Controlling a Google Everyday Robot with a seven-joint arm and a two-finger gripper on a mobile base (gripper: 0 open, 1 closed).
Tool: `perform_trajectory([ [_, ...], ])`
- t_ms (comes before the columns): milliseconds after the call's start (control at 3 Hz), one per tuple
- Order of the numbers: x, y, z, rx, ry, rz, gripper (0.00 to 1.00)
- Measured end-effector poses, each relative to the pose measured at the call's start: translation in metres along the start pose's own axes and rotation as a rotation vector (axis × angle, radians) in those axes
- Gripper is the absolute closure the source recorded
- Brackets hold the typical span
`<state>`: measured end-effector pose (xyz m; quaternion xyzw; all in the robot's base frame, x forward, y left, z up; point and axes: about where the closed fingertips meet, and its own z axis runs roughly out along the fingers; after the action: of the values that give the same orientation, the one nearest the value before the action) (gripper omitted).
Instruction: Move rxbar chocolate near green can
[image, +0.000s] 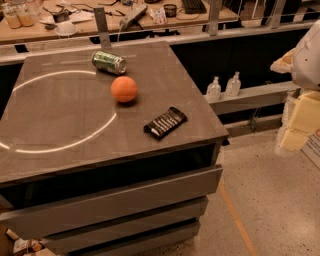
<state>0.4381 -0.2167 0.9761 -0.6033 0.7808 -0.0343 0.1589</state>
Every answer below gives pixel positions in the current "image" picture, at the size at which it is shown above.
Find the black keyboard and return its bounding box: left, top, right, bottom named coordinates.
left=182, top=0, right=207, bottom=14

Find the orange liquid jar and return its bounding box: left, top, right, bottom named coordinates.
left=2, top=3, right=21, bottom=29
left=15, top=3, right=34, bottom=27

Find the orange ball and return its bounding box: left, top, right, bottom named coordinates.
left=110, top=76, right=138, bottom=103

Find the black rxbar chocolate bar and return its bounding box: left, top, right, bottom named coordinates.
left=143, top=107, right=188, bottom=140

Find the wooden desk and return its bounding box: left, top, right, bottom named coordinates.
left=0, top=0, right=240, bottom=46

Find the white cardboard box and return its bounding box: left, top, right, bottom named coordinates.
left=302, top=129, right=320, bottom=169

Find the clear sanitizer bottle left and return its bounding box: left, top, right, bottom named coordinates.
left=206, top=76, right=221, bottom=101

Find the clear sanitizer bottle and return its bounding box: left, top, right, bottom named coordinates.
left=206, top=76, right=221, bottom=101
left=226, top=71, right=241, bottom=96

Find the green soda can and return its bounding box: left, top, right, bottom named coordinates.
left=92, top=51, right=127, bottom=75

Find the black cup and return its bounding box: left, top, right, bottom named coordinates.
left=163, top=4, right=177, bottom=18

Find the orange liquid jar right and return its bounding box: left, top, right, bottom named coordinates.
left=15, top=3, right=34, bottom=27

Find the white bowl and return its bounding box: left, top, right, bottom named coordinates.
left=54, top=22, right=77, bottom=37

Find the clear sanitizer bottle right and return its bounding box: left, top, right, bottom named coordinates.
left=226, top=71, right=241, bottom=96

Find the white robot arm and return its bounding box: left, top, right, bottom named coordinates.
left=271, top=21, right=320, bottom=156

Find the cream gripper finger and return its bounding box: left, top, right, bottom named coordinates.
left=275, top=91, right=320, bottom=156
left=270, top=49, right=295, bottom=74

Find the grey drawer cabinet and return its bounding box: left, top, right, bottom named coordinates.
left=0, top=42, right=227, bottom=256

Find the orange liquid jar left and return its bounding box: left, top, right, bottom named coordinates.
left=2, top=3, right=21, bottom=29

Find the white power strip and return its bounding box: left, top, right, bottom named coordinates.
left=119, top=4, right=148, bottom=29

